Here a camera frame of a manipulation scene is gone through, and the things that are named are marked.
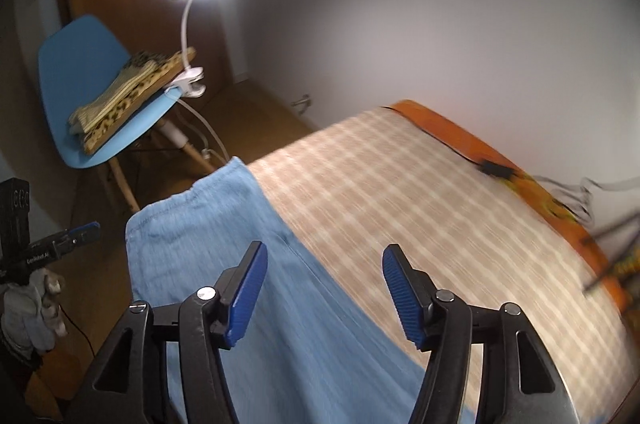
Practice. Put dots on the beige plaid blanket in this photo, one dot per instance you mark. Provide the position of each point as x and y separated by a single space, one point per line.
400 184

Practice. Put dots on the blue chair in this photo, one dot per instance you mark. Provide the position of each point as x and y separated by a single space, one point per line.
75 54

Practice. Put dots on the metal door stopper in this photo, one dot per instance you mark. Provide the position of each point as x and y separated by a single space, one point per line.
302 101

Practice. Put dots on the leopard print cloth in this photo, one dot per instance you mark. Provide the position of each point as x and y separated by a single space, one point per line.
130 116

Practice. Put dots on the orange bed sheet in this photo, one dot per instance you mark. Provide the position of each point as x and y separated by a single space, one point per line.
450 129

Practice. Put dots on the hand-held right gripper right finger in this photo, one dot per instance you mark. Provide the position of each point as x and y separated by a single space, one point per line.
402 299

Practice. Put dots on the beige striped cloth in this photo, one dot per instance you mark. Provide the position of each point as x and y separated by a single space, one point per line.
110 101

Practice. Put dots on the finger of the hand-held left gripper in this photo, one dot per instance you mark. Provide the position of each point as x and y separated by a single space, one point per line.
82 234

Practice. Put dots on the blue pants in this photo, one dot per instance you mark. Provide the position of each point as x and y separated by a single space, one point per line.
200 224

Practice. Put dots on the person's left hand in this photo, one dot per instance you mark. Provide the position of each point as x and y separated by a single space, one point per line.
30 309

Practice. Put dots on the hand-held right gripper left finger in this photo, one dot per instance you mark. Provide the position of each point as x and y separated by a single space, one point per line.
246 296

